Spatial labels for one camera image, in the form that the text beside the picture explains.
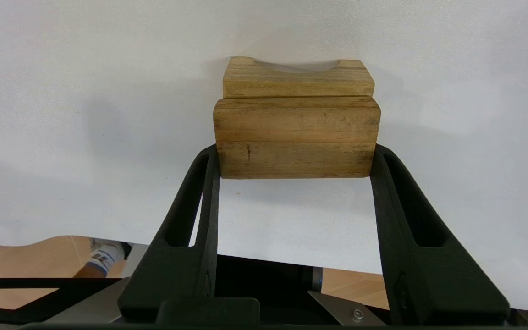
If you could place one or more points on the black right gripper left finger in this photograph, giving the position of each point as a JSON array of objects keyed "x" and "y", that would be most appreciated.
[{"x": 177, "y": 270}]

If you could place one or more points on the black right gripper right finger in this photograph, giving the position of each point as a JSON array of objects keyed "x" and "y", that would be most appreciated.
[{"x": 429, "y": 284}]

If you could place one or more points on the rectangular wooden building block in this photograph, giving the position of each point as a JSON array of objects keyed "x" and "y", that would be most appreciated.
[{"x": 297, "y": 137}]

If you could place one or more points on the arched wooden building block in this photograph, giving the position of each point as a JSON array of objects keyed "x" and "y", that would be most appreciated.
[{"x": 298, "y": 82}]

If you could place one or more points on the black robot base chassis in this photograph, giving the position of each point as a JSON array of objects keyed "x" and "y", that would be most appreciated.
[{"x": 264, "y": 279}]

